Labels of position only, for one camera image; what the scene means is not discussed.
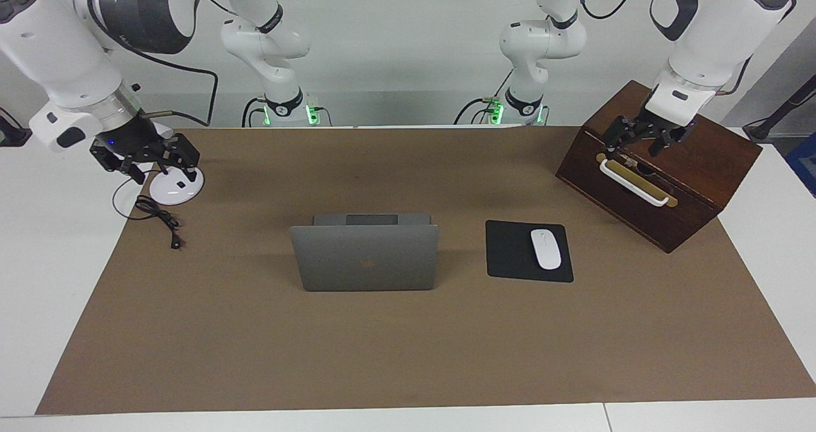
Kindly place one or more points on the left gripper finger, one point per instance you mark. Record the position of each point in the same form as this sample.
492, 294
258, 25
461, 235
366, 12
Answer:
666, 146
617, 132

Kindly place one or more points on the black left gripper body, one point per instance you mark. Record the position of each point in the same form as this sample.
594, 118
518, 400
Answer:
656, 127

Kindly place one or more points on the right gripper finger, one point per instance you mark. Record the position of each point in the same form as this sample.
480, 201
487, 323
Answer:
135, 171
185, 151

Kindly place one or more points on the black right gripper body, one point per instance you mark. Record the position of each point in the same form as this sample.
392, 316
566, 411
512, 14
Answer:
131, 145

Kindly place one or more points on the silver grey laptop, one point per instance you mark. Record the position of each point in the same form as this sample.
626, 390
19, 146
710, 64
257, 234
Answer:
363, 260

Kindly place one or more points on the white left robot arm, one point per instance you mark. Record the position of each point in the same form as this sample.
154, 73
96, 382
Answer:
714, 43

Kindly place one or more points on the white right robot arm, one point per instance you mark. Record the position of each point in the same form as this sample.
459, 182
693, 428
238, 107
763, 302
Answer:
57, 56

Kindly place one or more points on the dark brown wooden box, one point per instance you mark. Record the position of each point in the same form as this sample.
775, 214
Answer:
701, 164

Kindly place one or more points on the white desk lamp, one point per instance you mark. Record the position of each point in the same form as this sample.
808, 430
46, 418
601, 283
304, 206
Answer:
182, 193

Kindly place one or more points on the long black stand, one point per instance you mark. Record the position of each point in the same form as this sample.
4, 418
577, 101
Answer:
765, 128

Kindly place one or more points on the small black stand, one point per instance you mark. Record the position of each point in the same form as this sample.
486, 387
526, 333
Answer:
13, 136

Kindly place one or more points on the white computer mouse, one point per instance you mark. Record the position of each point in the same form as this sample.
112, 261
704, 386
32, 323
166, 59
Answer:
546, 250

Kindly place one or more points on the blue box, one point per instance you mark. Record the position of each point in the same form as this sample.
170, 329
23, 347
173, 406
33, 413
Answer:
804, 164

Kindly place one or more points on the black mouse pad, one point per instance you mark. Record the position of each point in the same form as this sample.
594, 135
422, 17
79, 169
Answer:
510, 253

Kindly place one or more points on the brown table mat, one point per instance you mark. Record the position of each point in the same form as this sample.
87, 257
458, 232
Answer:
382, 355

